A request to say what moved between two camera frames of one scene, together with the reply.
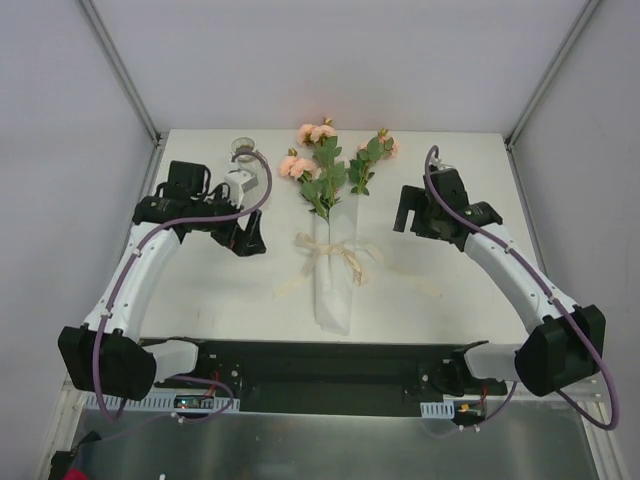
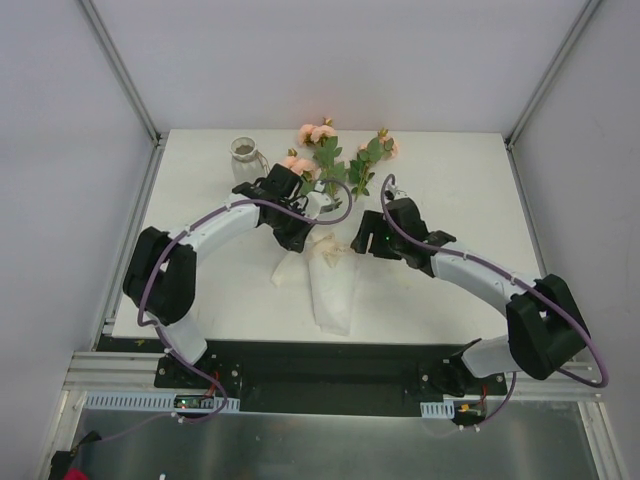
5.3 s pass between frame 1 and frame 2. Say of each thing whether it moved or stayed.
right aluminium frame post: stayed
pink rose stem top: stayed
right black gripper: moved
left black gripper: moved
